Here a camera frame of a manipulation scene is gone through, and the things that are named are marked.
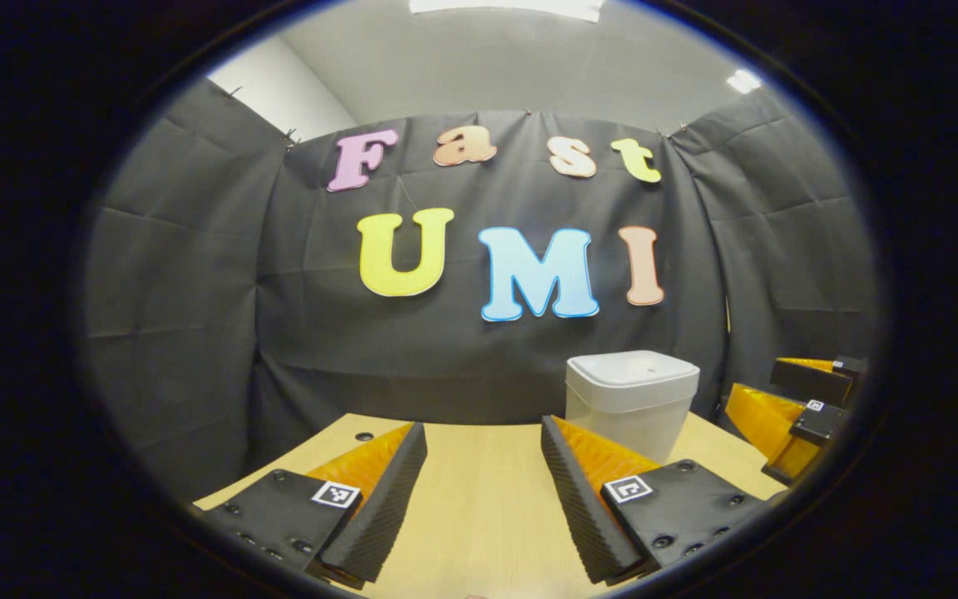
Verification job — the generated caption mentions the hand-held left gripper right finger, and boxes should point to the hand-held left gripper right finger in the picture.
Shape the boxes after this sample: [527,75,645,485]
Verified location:
[541,414,788,585]

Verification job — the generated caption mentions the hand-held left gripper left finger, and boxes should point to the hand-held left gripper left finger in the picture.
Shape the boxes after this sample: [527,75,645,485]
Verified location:
[192,422,428,587]

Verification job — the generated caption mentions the white desktop garbage bin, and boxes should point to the white desktop garbage bin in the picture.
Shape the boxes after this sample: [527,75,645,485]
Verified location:
[565,350,701,467]

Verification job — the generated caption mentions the wooden desktop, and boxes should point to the wooden desktop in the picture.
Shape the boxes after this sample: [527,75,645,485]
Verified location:
[193,412,788,599]

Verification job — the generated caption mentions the black backdrop cloth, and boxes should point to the black backdrop cloth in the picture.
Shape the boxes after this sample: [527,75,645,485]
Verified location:
[80,79,879,500]

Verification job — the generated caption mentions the large ceiling light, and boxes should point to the large ceiling light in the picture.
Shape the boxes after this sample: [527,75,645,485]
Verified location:
[408,0,605,23]

